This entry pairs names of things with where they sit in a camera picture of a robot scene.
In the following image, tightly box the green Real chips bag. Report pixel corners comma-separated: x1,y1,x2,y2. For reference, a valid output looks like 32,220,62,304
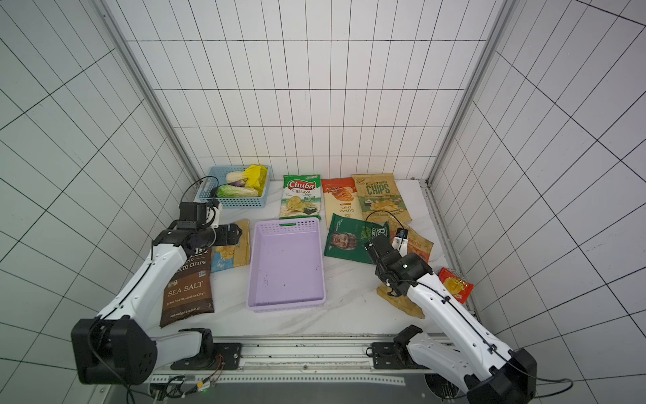
323,214,390,264

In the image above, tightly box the sour cream onion chips bag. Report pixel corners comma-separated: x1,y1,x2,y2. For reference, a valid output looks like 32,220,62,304
352,173,411,223

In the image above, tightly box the beige red cassava chips bag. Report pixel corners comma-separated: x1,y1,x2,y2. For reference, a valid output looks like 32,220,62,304
321,178,363,227

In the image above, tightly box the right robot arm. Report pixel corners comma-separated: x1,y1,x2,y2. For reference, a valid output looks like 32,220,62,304
364,236,538,403

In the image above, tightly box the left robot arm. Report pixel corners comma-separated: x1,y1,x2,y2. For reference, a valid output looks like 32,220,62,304
71,224,242,386

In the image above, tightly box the blue salt chips bag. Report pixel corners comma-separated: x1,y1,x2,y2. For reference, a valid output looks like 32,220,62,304
211,219,252,273

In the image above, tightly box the blue plastic basket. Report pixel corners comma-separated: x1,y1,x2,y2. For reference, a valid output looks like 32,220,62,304
195,165,271,209

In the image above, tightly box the purple plastic basket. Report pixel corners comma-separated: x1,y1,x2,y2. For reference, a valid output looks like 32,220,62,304
247,218,326,312

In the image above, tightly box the green Chuba cassava chips bag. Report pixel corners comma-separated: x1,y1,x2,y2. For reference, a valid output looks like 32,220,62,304
279,174,322,220

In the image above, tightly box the white radish toy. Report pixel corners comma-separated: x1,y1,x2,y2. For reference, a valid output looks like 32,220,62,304
225,171,248,186

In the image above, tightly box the yellow lettuce toy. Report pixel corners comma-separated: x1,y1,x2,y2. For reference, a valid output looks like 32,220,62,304
244,165,268,197

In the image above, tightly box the brown Kettle sea salt bag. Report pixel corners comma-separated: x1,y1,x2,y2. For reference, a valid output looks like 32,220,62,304
160,249,215,328

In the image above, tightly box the small red snack packet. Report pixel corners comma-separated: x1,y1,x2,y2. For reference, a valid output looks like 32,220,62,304
438,268,474,304

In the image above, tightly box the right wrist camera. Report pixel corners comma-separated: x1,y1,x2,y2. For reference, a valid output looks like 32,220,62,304
391,227,409,257

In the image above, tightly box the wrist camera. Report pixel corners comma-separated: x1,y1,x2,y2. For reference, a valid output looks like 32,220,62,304
176,199,221,230
391,227,409,257

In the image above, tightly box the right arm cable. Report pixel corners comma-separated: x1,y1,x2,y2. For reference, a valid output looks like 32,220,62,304
364,209,409,232

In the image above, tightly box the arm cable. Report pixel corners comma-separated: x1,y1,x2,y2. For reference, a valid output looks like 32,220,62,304
180,175,221,204
364,209,409,232

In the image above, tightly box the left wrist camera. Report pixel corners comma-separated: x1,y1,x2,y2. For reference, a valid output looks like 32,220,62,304
176,199,221,230

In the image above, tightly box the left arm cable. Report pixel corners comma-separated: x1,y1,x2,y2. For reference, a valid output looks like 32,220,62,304
180,175,221,204

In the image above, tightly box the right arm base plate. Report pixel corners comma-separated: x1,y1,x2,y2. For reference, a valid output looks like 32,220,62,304
365,325,425,370

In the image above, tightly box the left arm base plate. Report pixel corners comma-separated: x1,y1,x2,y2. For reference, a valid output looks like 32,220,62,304
171,328,242,370

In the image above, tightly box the aluminium rail frame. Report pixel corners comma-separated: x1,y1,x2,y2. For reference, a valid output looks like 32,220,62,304
100,335,511,404

